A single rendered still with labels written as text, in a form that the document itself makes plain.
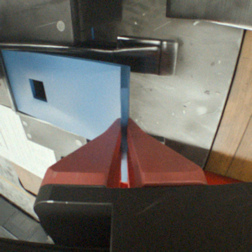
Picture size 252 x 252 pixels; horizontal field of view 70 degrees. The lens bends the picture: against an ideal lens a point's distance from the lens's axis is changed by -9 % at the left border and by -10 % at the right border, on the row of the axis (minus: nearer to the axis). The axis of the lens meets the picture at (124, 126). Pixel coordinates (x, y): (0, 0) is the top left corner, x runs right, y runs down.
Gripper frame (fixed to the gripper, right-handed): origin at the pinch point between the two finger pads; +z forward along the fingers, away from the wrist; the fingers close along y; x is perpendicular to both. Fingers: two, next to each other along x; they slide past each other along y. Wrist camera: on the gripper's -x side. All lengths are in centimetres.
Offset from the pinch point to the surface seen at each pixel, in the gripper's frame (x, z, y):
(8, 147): 26.5, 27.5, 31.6
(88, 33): -4.9, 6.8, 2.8
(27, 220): 425, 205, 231
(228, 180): 12.2, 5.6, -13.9
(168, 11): -6.5, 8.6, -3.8
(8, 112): 13.4, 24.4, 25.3
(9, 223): 424, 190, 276
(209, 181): 12.3, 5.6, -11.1
